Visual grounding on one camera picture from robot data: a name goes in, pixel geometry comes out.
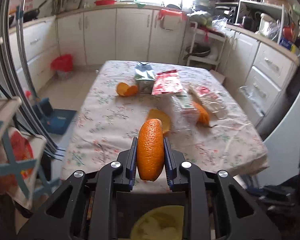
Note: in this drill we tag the red snack wrapper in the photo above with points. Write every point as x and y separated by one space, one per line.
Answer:
167 82

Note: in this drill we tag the white kitchen base cabinets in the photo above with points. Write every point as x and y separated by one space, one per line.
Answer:
257 71

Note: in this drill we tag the red lined trash bin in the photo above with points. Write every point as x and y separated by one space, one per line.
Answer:
63 65

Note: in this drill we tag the clear plastic package green label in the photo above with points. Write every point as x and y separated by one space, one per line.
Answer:
186 107

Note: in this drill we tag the black frying pan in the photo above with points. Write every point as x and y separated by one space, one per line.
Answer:
28 16

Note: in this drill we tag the white plastic bag red print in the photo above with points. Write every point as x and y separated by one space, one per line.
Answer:
209 100

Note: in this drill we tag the white rolling kitchen cart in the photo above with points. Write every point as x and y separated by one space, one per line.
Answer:
202 47

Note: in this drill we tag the red bag on cabinet door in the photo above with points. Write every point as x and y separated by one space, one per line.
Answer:
171 20

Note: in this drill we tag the cupped orange peel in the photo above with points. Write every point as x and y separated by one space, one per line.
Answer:
163 117

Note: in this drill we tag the long orange peel with stem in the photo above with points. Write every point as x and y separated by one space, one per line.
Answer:
204 117

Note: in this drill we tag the red bowl with lid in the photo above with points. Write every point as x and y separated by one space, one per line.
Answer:
104 2

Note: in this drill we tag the white metal counter shelf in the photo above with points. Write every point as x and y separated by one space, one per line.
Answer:
253 9

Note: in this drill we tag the floral tablecloth table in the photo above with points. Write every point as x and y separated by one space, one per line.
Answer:
108 122

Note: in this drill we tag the small orange peel pieces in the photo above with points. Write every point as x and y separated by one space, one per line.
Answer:
125 90

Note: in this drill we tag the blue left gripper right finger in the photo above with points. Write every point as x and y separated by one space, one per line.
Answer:
170 166

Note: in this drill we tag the white step stool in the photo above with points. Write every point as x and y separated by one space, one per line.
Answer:
218 76

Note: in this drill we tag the yellow plastic basin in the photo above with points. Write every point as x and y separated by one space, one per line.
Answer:
165 222

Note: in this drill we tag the white electric kettle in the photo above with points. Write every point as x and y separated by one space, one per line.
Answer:
267 25

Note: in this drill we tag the large orange peel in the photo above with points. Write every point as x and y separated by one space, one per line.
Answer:
150 150

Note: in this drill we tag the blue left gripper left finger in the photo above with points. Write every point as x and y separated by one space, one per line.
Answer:
131 164

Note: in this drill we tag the beige blue shoe rack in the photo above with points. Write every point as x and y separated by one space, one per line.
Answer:
21 174

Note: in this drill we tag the blue dustpan with brush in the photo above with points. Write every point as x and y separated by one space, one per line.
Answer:
55 121

